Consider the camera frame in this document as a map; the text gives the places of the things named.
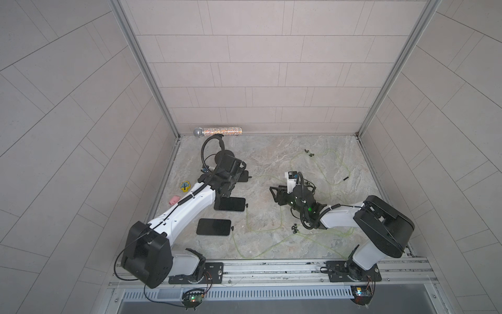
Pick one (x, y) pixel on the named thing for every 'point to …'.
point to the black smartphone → (244, 176)
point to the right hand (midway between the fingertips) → (273, 188)
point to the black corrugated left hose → (205, 165)
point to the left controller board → (193, 297)
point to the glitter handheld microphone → (200, 131)
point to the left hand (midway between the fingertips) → (240, 173)
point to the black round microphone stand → (223, 152)
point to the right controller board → (361, 294)
